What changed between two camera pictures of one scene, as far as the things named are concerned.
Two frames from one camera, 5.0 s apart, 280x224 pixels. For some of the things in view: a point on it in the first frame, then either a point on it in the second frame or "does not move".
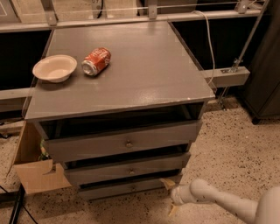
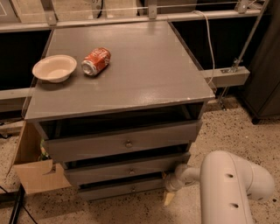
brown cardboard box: [34, 173] does not move
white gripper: [177, 194] -> [172, 184]
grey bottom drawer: [122, 190] does not move
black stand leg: [19, 200] does not move
